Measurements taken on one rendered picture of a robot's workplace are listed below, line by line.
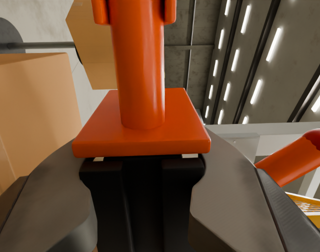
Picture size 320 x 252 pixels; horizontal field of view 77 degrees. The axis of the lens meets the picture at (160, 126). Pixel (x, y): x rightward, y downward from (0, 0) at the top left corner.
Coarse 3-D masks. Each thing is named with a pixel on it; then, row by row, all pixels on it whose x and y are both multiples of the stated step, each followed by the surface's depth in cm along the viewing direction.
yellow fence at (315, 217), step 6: (288, 192) 145; (294, 198) 131; (300, 198) 128; (306, 198) 123; (312, 198) 121; (306, 204) 115; (312, 204) 115; (318, 204) 114; (306, 210) 100; (312, 210) 100; (318, 210) 100; (312, 216) 82; (318, 216) 82; (318, 222) 81
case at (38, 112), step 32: (0, 64) 18; (32, 64) 22; (64, 64) 30; (0, 96) 18; (32, 96) 22; (64, 96) 30; (0, 128) 17; (32, 128) 22; (64, 128) 30; (0, 160) 17; (32, 160) 22; (0, 192) 17
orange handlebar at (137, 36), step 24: (96, 0) 7; (120, 0) 7; (144, 0) 7; (168, 0) 7; (120, 24) 7; (144, 24) 7; (120, 48) 8; (144, 48) 8; (120, 72) 8; (144, 72) 8; (120, 96) 9; (144, 96) 9; (144, 120) 9
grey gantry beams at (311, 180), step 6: (318, 168) 247; (306, 174) 264; (312, 174) 254; (318, 174) 252; (306, 180) 264; (312, 180) 256; (318, 180) 256; (300, 186) 276; (306, 186) 265; (312, 186) 261; (300, 192) 276; (306, 192) 265; (312, 192) 266; (300, 204) 277
